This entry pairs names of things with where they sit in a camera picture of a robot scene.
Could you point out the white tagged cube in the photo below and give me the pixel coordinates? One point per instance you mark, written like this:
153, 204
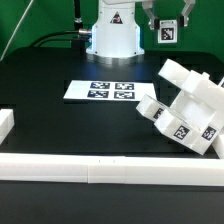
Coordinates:
167, 32

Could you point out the white chair seat block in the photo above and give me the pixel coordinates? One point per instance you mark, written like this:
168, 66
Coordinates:
196, 113

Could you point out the white chair back frame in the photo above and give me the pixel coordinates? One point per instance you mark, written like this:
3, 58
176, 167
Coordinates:
194, 83

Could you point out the white U-shaped fence frame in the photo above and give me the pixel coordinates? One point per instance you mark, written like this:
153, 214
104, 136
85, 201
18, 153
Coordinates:
111, 170

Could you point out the black pole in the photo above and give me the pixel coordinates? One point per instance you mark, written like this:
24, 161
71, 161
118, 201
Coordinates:
77, 15

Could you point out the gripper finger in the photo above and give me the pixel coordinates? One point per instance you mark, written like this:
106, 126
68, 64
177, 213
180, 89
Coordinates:
154, 22
183, 18

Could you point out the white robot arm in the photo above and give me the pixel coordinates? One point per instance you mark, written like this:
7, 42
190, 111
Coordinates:
115, 37

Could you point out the white marker base sheet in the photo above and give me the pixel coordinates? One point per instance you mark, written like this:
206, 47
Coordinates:
106, 90

